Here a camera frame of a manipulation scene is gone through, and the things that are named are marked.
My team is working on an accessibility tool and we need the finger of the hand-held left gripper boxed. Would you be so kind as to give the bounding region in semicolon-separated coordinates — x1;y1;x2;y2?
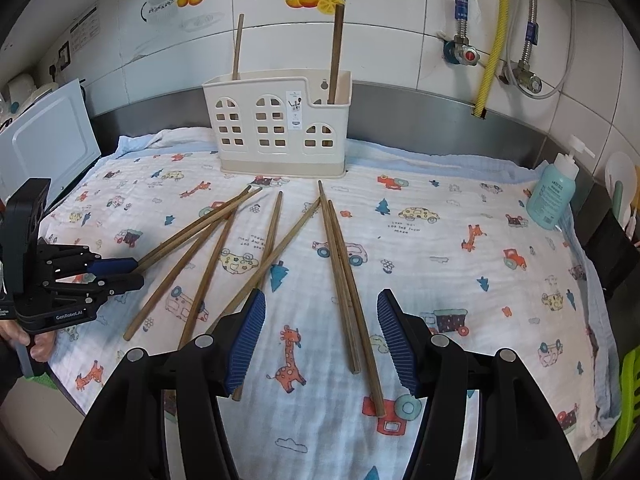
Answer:
44;274;146;312
39;246;140;277

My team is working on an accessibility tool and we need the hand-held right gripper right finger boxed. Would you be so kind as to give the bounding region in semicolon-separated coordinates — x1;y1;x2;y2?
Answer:
376;287;583;480

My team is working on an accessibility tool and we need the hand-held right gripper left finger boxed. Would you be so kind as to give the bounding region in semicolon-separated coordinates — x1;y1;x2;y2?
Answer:
57;287;268;480

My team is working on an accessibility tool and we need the bundle of wooden chopsticks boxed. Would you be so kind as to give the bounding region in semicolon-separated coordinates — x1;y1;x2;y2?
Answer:
122;180;387;418

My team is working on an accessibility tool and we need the brown wooden chopstick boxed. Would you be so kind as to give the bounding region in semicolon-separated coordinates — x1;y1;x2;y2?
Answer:
231;13;246;82
326;3;347;106
139;188;264;273
134;185;252;267

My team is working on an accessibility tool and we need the cream plastic utensil holder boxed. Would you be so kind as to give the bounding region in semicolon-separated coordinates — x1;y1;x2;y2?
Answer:
202;71;353;180

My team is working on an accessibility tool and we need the person's left forearm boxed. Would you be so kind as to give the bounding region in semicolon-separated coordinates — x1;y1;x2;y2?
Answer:
0;342;23;411

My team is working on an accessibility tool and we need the person's left hand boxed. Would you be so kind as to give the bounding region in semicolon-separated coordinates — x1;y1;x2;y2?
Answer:
0;321;57;363

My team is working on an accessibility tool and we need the white microwave oven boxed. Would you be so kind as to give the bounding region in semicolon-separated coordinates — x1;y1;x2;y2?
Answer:
0;78;103;211

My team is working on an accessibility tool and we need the cartoon printed white cloth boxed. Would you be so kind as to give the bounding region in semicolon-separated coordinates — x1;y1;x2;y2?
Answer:
40;127;616;480

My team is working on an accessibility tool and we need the white countertop appliance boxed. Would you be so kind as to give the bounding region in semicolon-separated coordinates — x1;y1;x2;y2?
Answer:
2;72;56;111

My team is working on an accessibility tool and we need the light blue towel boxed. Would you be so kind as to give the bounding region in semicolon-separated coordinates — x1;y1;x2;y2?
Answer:
115;127;621;426

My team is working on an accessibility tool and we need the teal pump soap bottle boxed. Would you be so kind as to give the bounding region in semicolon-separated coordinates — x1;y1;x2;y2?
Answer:
525;135;597;232

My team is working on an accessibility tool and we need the black utensil holder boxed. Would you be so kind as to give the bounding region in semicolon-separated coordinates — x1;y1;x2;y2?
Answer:
582;210;640;301

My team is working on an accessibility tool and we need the white spatula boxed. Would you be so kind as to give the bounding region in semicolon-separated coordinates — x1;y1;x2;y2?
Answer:
604;152;638;226

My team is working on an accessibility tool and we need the metal water valve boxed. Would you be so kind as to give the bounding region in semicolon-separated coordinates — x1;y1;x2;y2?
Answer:
497;60;543;95

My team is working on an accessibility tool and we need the white wall label sticker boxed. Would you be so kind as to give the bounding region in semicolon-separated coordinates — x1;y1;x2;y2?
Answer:
70;15;101;48

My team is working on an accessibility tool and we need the red handle water valve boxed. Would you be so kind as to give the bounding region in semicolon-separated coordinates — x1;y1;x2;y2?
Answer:
442;32;483;67

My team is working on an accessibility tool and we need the yellow corrugated gas hose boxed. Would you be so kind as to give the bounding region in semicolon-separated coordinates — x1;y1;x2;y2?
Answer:
472;0;516;120

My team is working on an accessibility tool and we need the thin grey hose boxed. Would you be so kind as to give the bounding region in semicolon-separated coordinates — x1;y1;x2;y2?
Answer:
502;0;578;101

